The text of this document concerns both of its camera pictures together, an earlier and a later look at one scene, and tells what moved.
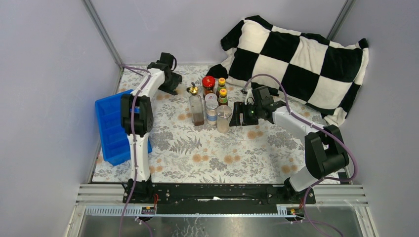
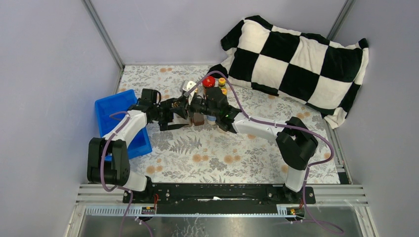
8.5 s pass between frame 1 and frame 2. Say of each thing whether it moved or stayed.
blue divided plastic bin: stayed
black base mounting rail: stayed
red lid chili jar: stayed
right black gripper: moved
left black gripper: moved
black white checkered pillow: stayed
